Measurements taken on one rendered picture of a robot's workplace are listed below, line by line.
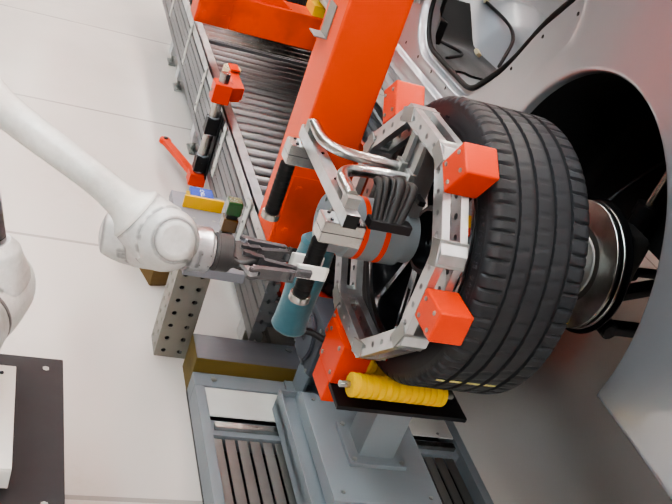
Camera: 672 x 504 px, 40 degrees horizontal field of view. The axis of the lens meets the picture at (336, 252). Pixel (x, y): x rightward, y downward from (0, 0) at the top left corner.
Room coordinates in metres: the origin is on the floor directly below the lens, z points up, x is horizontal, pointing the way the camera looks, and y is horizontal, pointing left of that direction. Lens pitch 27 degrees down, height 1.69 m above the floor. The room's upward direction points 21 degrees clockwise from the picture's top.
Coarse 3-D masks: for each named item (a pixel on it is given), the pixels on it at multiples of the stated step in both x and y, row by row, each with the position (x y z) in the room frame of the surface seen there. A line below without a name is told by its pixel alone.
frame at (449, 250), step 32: (384, 128) 2.04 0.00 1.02; (416, 128) 1.89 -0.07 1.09; (448, 128) 1.88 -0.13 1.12; (448, 224) 1.66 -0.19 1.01; (448, 256) 1.62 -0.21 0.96; (352, 288) 1.98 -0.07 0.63; (416, 288) 1.64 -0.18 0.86; (448, 288) 1.63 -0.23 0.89; (352, 320) 1.84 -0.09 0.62; (416, 320) 1.62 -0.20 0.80; (384, 352) 1.69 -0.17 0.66
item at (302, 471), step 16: (288, 400) 2.11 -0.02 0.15; (288, 416) 2.01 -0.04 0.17; (288, 432) 1.97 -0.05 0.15; (304, 432) 2.00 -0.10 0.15; (288, 448) 1.94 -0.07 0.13; (304, 448) 1.94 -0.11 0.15; (288, 464) 1.90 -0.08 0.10; (304, 464) 1.88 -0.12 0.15; (304, 480) 1.80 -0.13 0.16; (304, 496) 1.77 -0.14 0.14; (320, 496) 1.78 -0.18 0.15
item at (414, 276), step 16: (432, 192) 1.97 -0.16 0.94; (432, 208) 1.92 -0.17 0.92; (416, 256) 1.93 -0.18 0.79; (384, 272) 2.04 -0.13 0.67; (400, 272) 1.94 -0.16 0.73; (416, 272) 1.88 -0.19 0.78; (464, 272) 1.67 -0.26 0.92; (384, 288) 1.98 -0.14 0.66; (400, 288) 2.03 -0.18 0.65; (384, 304) 1.96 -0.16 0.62; (400, 304) 1.99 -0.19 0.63; (384, 320) 1.91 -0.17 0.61; (400, 320) 1.87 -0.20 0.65
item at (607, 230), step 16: (592, 208) 2.13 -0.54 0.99; (608, 208) 2.11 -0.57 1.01; (592, 224) 2.10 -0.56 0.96; (608, 224) 2.06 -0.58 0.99; (592, 240) 2.08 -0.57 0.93; (608, 240) 2.03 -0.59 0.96; (624, 240) 2.02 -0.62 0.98; (592, 256) 2.05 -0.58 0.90; (608, 256) 2.01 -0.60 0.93; (624, 256) 1.99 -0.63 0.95; (592, 272) 2.03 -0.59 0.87; (608, 272) 1.98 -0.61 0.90; (624, 272) 1.97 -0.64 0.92; (592, 288) 2.00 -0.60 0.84; (608, 288) 1.96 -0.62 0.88; (576, 304) 2.02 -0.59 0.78; (592, 304) 1.98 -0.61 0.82; (608, 304) 1.96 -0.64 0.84; (576, 320) 2.00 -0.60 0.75; (592, 320) 1.98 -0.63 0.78
